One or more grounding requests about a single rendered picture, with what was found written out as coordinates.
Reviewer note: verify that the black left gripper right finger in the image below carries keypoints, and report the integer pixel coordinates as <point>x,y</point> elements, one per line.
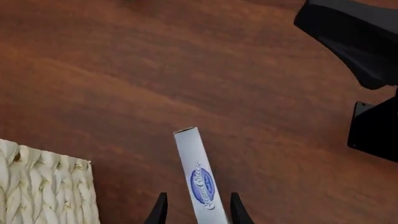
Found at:
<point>239,213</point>

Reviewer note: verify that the white cream cheese box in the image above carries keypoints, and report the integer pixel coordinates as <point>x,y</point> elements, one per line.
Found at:
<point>202,168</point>

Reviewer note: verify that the small flat black plate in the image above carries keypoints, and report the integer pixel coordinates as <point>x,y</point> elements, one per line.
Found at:
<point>373,133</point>

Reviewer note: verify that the cream woven basket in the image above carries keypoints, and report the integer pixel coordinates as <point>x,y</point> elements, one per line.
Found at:
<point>43,186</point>

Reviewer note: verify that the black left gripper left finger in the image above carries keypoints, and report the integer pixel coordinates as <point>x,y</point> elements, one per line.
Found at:
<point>159,213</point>

